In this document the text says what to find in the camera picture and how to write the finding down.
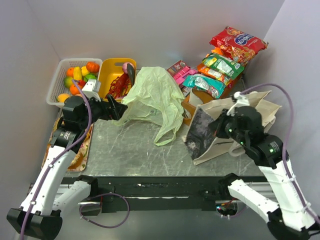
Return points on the orange snack packet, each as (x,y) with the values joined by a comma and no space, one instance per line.
(202,69)

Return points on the red toy lobster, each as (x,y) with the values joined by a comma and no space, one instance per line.
(119,86)

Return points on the light green plastic bag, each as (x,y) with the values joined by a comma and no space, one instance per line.
(156,98)

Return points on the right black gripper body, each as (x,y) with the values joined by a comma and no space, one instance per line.
(220,124)

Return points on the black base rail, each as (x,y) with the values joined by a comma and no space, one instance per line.
(146,193)

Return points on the yellow toy mango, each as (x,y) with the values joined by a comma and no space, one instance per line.
(62,97)

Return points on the yellow toy corn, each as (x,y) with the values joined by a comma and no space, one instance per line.
(77,73)

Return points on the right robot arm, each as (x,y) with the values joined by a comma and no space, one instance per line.
(289,217)

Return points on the wooden snack tray box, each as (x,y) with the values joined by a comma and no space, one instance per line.
(197,97)

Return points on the pink box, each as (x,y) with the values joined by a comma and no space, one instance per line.
(180,76)

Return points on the dark red box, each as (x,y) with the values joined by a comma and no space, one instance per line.
(176,67)

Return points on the white plastic fruit basket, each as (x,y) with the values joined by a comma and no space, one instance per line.
(57,86)

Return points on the large red snack bag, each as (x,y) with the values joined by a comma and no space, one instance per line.
(237,45)

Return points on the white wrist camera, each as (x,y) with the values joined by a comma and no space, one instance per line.
(91,89)
(240,100)

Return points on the green snack packet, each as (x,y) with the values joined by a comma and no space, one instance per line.
(223,65)

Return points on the floral bread tray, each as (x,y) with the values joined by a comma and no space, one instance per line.
(79,163)

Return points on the toy orange fruit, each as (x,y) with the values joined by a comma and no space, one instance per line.
(70,72)

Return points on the orange toy pumpkin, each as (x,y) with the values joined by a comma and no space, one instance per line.
(92,67)

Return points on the beige canvas tote bag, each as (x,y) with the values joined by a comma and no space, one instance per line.
(254,123)

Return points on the pink toy onion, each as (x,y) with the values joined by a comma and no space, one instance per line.
(125,67)

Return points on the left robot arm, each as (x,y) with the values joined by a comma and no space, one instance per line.
(41,214)

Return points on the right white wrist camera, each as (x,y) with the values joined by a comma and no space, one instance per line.
(240,100)

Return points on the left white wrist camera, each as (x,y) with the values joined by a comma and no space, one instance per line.
(91,89)

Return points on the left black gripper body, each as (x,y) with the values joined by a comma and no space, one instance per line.
(110,109)

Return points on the teal snack packet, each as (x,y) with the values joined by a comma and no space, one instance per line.
(206,84)

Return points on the yellow plastic bin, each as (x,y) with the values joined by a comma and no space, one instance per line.
(110,69)

